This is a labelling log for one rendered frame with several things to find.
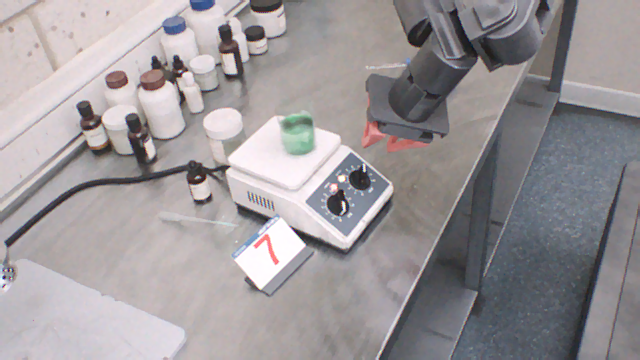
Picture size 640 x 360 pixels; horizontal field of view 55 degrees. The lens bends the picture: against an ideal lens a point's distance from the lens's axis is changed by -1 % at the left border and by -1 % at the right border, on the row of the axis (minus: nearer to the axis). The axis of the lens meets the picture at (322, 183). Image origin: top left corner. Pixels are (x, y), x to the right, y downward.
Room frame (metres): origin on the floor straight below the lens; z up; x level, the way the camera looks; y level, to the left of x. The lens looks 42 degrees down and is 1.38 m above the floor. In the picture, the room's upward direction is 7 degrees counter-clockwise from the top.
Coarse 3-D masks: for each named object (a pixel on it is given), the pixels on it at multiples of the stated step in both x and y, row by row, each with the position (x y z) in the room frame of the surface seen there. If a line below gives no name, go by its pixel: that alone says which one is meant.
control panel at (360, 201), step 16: (352, 160) 0.66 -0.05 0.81; (336, 176) 0.63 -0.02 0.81; (320, 192) 0.60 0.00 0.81; (352, 192) 0.61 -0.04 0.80; (368, 192) 0.62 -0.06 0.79; (320, 208) 0.58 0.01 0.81; (352, 208) 0.59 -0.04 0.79; (368, 208) 0.60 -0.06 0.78; (336, 224) 0.56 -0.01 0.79; (352, 224) 0.57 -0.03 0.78
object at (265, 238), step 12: (276, 228) 0.58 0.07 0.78; (264, 240) 0.56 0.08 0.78; (276, 240) 0.56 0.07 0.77; (288, 240) 0.57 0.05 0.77; (252, 252) 0.54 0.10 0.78; (264, 252) 0.55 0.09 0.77; (276, 252) 0.55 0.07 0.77; (288, 252) 0.55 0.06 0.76; (252, 264) 0.53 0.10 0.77; (264, 264) 0.53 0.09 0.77; (276, 264) 0.53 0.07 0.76; (252, 276) 0.51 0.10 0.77; (264, 276) 0.52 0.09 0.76
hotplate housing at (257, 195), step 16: (336, 160) 0.66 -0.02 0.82; (240, 176) 0.65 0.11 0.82; (320, 176) 0.63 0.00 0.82; (240, 192) 0.65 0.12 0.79; (256, 192) 0.63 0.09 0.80; (272, 192) 0.61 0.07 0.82; (288, 192) 0.60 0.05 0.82; (304, 192) 0.60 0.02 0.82; (384, 192) 0.63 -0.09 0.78; (256, 208) 0.63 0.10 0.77; (272, 208) 0.61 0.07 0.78; (288, 208) 0.60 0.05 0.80; (304, 208) 0.58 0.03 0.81; (288, 224) 0.60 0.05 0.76; (304, 224) 0.58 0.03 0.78; (320, 224) 0.56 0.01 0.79; (368, 224) 0.59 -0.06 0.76; (320, 240) 0.57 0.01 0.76; (336, 240) 0.55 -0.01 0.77; (352, 240) 0.55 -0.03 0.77
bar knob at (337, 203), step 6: (336, 192) 0.60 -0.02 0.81; (342, 192) 0.60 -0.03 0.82; (330, 198) 0.60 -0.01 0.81; (336, 198) 0.59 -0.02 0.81; (342, 198) 0.59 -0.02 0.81; (330, 204) 0.59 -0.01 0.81; (336, 204) 0.59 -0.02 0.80; (342, 204) 0.58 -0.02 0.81; (348, 204) 0.59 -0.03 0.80; (330, 210) 0.58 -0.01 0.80; (336, 210) 0.58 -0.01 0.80; (342, 210) 0.57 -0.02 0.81; (348, 210) 0.58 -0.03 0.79
